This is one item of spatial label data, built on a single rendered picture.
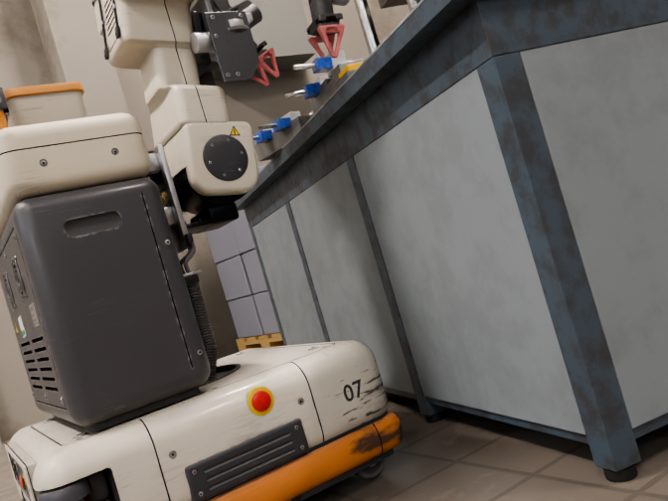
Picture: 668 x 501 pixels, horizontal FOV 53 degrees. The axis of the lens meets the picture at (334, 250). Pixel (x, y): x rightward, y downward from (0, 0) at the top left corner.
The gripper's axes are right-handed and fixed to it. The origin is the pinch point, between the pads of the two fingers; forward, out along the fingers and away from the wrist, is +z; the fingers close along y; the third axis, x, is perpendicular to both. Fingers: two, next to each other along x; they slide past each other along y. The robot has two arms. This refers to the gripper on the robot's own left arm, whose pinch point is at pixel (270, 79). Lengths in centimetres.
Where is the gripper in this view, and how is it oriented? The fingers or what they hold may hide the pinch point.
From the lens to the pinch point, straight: 199.5
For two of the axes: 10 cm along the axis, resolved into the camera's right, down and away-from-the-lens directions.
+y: -5.1, 1.6, 8.5
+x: -6.0, 6.4, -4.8
